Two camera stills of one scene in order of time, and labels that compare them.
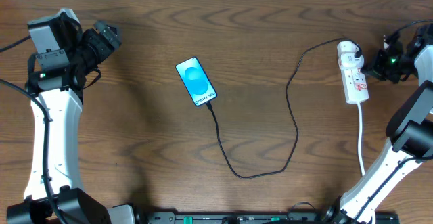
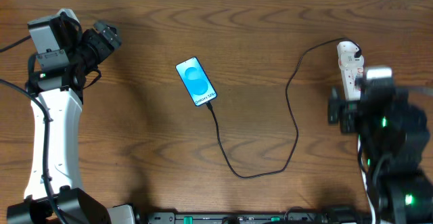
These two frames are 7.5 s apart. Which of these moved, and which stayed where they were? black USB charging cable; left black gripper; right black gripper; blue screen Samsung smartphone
Moved: right black gripper
Stayed: left black gripper; black USB charging cable; blue screen Samsung smartphone
